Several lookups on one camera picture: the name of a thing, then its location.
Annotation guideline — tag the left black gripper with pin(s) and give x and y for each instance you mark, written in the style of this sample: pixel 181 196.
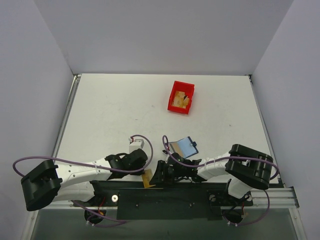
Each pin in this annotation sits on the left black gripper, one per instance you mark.
pixel 139 169

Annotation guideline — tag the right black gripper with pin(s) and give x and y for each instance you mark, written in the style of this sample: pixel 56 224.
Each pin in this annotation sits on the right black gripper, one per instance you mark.
pixel 160 173

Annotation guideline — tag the gold card face up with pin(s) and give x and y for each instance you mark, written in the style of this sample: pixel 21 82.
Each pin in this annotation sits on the gold card face up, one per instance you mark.
pixel 146 178

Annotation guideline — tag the gold card magnetic stripe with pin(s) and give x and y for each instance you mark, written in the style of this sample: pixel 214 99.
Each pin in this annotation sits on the gold card magnetic stripe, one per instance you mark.
pixel 175 148

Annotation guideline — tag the blue leather card holder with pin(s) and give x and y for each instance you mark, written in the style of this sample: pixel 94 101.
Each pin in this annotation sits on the blue leather card holder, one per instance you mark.
pixel 188 147

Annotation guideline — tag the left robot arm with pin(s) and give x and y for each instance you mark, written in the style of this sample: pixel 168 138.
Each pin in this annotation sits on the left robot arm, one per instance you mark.
pixel 51 182

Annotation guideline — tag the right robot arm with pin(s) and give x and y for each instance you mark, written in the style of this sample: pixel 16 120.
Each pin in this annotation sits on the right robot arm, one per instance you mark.
pixel 249 168

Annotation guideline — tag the gold cards in bin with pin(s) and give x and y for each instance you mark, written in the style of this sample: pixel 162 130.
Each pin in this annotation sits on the gold cards in bin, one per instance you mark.
pixel 180 100

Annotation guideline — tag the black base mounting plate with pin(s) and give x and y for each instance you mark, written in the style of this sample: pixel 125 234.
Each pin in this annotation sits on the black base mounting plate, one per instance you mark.
pixel 181 201

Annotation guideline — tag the red plastic bin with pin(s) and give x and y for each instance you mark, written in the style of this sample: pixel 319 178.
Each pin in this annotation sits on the red plastic bin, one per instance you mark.
pixel 189 89

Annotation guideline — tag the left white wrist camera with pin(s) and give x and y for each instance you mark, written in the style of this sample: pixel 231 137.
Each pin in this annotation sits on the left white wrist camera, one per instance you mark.
pixel 136 144

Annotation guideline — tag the aluminium frame rail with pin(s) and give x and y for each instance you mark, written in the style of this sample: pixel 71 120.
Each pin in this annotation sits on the aluminium frame rail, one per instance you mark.
pixel 279 198

